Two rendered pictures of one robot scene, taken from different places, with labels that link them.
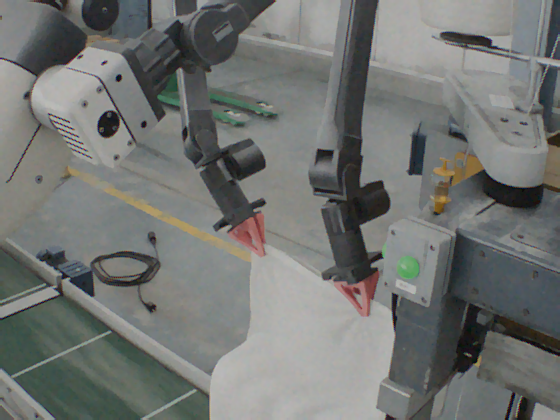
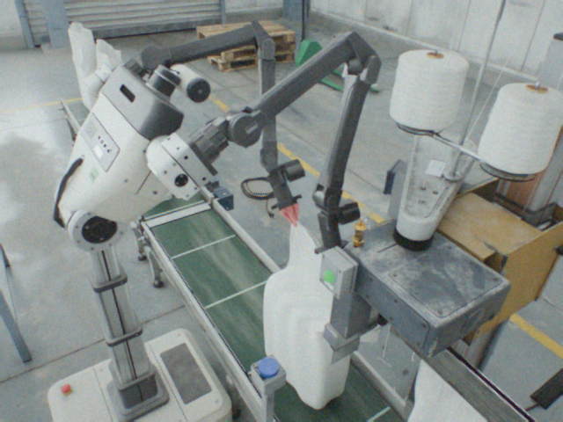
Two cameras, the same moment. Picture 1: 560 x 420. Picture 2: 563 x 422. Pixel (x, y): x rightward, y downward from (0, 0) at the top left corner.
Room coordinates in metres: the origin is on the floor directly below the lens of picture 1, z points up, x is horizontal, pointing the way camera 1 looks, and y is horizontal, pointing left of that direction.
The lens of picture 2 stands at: (0.02, -0.25, 1.98)
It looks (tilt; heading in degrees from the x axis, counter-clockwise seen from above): 35 degrees down; 15
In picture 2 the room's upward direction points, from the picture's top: 2 degrees clockwise
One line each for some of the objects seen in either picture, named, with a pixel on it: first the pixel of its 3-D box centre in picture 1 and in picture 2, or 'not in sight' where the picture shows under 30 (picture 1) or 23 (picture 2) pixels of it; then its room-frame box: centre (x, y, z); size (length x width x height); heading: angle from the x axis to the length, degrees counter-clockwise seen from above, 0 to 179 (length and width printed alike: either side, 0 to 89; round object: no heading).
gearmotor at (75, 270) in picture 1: (59, 271); (214, 192); (2.33, 0.87, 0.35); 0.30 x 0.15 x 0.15; 50
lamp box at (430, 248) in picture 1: (418, 260); (338, 272); (0.79, -0.17, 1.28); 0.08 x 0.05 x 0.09; 50
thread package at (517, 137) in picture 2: not in sight; (522, 126); (1.00, -0.49, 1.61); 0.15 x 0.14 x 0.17; 50
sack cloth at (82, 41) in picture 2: not in sight; (90, 72); (3.17, 2.36, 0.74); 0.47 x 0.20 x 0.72; 52
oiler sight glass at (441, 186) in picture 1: (442, 185); (359, 232); (0.84, -0.20, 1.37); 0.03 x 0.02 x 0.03; 50
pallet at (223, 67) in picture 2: not in sight; (245, 54); (6.41, 2.17, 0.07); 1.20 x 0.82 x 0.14; 138
